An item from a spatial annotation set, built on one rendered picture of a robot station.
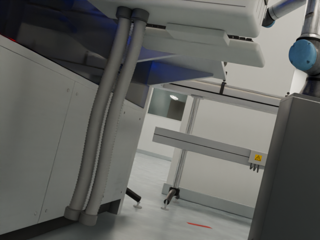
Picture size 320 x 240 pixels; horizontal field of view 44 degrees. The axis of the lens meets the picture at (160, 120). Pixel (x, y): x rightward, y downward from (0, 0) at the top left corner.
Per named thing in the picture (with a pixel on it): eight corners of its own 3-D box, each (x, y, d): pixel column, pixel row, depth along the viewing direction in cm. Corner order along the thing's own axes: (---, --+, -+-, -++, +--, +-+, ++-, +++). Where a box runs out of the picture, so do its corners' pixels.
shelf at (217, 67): (101, 22, 161) (102, 17, 161) (144, 63, 229) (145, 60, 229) (217, 43, 150) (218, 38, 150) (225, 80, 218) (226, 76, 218)
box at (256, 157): (247, 162, 278) (251, 149, 278) (247, 162, 283) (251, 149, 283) (265, 166, 275) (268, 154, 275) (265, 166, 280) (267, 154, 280)
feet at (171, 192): (158, 208, 272) (163, 188, 272) (171, 201, 320) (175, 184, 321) (169, 211, 270) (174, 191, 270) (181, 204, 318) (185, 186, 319)
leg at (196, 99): (165, 195, 292) (191, 94, 296) (168, 194, 301) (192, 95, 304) (177, 198, 290) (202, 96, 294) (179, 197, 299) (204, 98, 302)
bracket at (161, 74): (146, 84, 215) (152, 61, 216) (147, 85, 218) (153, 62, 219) (207, 97, 208) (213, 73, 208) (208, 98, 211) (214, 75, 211)
